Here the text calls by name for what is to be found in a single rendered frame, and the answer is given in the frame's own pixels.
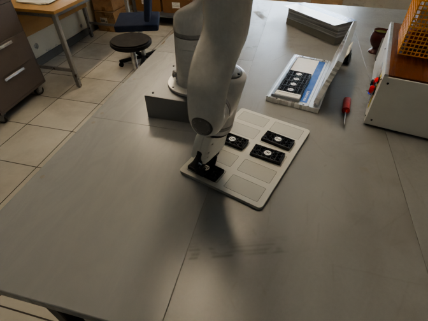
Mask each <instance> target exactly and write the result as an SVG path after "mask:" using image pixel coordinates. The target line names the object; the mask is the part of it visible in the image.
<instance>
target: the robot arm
mask: <svg viewBox="0 0 428 321"><path fill-rule="evenodd" d="M252 5H253V0H193V1H192V2H191V3H189V4H188V5H186V6H184V7H182V8H180V9H179V10H177V11H176V12H175V14H174V16H173V30H174V39H175V57H176V71H175V70H173V72H172V76H171V77H170V78H169V80H168V87H169V89H170V90H171V91H172V92H174V93H175V94H178V95H180V96H185V97H187V108H188V115H189V121H190V124H191V126H192V128H193V130H194V131H195V132H196V133H197V135H196V138H195V140H194V145H193V148H192V153H191V156H192V157H193V158H194V157H195V159H194V160H193V162H192V164H191V165H190V166H191V167H192V168H194V171H195V172H196V174H198V175H200V176H202V177H203V176H204V172H205V169H206V168H205V165H206V163H207V162H210V163H212V164H214V165H215V164H216V161H217V155H218V154H219V151H220V150H221V149H222V148H223V147H224V145H225V141H226V138H227V134H228V133H229V132H230V131H231V129H232V126H233V122H234V118H235V116H236V112H237V109H238V105H239V102H240V99H241V95H242V92H243V89H244V86H245V82H246V73H245V71H244V70H243V69H242V68H241V67H239V66H238V65H236V63H237V61H238V59H239V56H240V53H241V51H242V49H243V47H244V45H245V42H246V39H247V36H248V31H249V27H250V19H251V14H252ZM199 161H202V163H203V164H201V163H200V162H199Z"/></svg>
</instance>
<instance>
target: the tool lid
mask: <svg viewBox="0 0 428 321"><path fill-rule="evenodd" d="M357 23H358V22H356V21H353V23H352V25H351V26H350V28H349V30H348V32H347V34H346V35H345V37H344V39H343V41H342V42H341V44H340V46H339V48H338V49H337V51H336V53H335V54H334V57H333V58H332V61H331V63H330V65H329V68H328V70H327V72H326V74H325V77H324V79H323V81H322V84H321V86H320V88H319V90H318V92H317V96H316V98H315V100H314V103H316V104H318V103H319V101H320V100H321V98H322V96H323V95H324V93H325V91H326V90H327V88H328V86H329V85H330V83H331V82H332V80H333V78H334V77H335V75H336V73H337V72H338V70H339V68H340V67H341V65H342V63H343V61H344V58H345V55H346V53H347V50H348V47H349V45H350V42H351V40H352V36H353V34H354V31H355V28H356V26H357Z"/></svg>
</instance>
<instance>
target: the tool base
mask: <svg viewBox="0 0 428 321"><path fill-rule="evenodd" d="M296 57H297V59H298V58H299V57H300V58H304V59H310V60H314V61H320V62H325V66H324V68H323V70H322V72H321V74H320V76H319V78H318V81H317V83H316V85H315V88H314V89H313V92H312V93H311V96H310V98H309V100H308V102H307V103H301V102H298V103H297V102H294V101H289V100H286V99H281V98H277V99H276V98H275V97H273V96H271V94H272V92H273V91H274V89H275V88H276V86H277V85H278V83H279V82H280V80H281V79H282V77H283V76H284V74H285V73H286V71H287V70H288V68H289V67H290V65H291V64H292V62H293V60H294V59H295V58H296ZM330 63H331V62H330V61H327V60H325V61H324V60H323V59H316V58H313V57H306V56H303V57H302V55H295V54H294V56H293V58H292V59H291V60H290V62H289V63H288V64H287V66H286V68H285V69H284V70H283V72H282V74H281V75H280V77H279V78H278V79H277V81H276V82H275V84H274V85H273V87H272V88H271V90H270V91H269V93H268V94H267V96H266V101H269V102H272V103H277V104H282V105H285V106H290V107H293V108H298V109H301V110H306V111H310V112H313V113H318V111H319V109H320V107H321V104H322V101H323V100H324V97H325V94H326V92H327V90H326V91H325V93H324V95H323V96H322V98H321V100H320V101H319V103H318V104H316V103H314V100H315V98H316V96H317V92H318V90H319V88H320V86H321V84H322V81H323V79H324V77H325V74H326V72H327V70H328V68H329V65H330ZM327 89H328V88H327ZM303 104H304V105H303Z"/></svg>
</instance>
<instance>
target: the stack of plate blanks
mask: <svg viewBox="0 0 428 321"><path fill-rule="evenodd" d="M305 4H308V5H311V6H314V5H312V4H309V3H305ZM314 7H316V8H320V7H318V6H314ZM320 9H322V10H325V9H323V8H320ZM325 11H328V12H331V13H334V14H336V15H339V16H342V17H345V18H348V17H346V16H343V15H340V14H337V13H335V12H332V11H329V10H325ZM348 19H350V20H353V21H356V20H354V19H352V18H348ZM352 23H353V22H349V23H345V24H340V25H331V24H328V23H326V22H323V21H321V20H318V19H316V18H313V17H310V16H308V15H305V14H303V13H300V12H298V11H295V10H292V9H290V8H289V12H288V15H287V21H286V24H288V25H291V26H292V27H295V28H297V29H299V30H302V31H304V32H307V33H308V34H310V35H313V36H315V37H317V38H320V39H322V40H324V41H326V42H328V43H331V44H333V45H337V44H339V43H341V42H342V41H343V39H344V37H345V35H346V34H347V32H348V30H349V28H350V26H351V25H352Z"/></svg>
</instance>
